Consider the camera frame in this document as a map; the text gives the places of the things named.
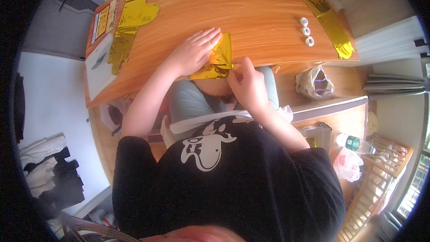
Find person's right hand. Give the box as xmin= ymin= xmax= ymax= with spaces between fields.
xmin=228 ymin=57 xmax=269 ymax=113

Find person's left hand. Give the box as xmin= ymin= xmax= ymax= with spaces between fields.
xmin=167 ymin=27 xmax=223 ymax=78

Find gold foil sheet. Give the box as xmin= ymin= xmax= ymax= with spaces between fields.
xmin=189 ymin=32 xmax=234 ymax=81

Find person's legs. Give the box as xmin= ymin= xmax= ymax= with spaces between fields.
xmin=167 ymin=65 xmax=280 ymax=136

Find long gold foil strip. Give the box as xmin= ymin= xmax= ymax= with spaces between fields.
xmin=292 ymin=0 xmax=355 ymax=60

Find wooden bench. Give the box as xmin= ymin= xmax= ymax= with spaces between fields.
xmin=290 ymin=95 xmax=370 ymax=162

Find person's body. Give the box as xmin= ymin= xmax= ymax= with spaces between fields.
xmin=112 ymin=116 xmax=347 ymax=242

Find large gold foil balloon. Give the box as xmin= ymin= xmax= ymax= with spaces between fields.
xmin=107 ymin=0 xmax=175 ymax=76

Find clear bottle with green label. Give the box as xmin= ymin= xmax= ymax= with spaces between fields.
xmin=335 ymin=133 xmax=377 ymax=155

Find black and white bag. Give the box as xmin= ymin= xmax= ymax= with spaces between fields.
xmin=99 ymin=102 xmax=125 ymax=137

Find white paper board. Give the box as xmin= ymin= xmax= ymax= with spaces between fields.
xmin=84 ymin=34 xmax=118 ymax=102

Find white bag with red print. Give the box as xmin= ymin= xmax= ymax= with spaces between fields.
xmin=333 ymin=147 xmax=364 ymax=183

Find yellow sticker card pack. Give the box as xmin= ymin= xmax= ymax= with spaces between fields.
xmin=91 ymin=0 xmax=120 ymax=45

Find grey folded curtain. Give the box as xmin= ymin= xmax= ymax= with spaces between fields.
xmin=363 ymin=73 xmax=428 ymax=96

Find wooden slatted rack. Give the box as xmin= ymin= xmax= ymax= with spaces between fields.
xmin=337 ymin=134 xmax=414 ymax=242

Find pile of clothes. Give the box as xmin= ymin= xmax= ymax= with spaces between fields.
xmin=19 ymin=135 xmax=85 ymax=210

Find wicker chair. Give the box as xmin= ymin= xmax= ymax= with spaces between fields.
xmin=47 ymin=210 xmax=142 ymax=242

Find plastic bag with purple handles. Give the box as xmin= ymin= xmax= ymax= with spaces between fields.
xmin=295 ymin=65 xmax=336 ymax=101

